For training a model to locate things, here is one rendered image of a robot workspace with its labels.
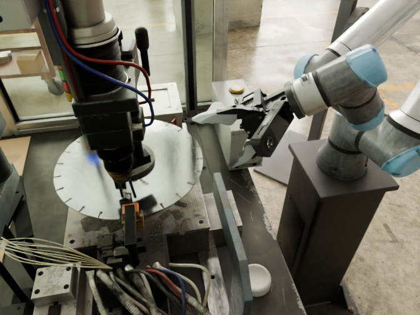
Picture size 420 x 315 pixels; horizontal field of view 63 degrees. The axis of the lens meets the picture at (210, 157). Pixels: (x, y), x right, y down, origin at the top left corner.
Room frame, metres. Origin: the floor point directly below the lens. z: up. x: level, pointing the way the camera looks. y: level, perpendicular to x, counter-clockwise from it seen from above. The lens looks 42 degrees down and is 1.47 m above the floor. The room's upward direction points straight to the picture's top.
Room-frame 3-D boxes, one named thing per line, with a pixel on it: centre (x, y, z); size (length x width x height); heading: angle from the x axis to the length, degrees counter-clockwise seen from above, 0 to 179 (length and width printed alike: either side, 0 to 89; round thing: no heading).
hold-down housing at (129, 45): (0.51, 0.14, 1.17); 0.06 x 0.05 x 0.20; 2
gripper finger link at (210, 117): (0.58, -0.01, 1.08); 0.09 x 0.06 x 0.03; 86
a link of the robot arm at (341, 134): (0.79, -0.41, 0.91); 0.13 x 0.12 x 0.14; 27
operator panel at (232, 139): (0.91, -0.09, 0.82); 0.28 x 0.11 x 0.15; 11
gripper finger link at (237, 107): (0.56, -0.06, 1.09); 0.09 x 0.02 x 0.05; 86
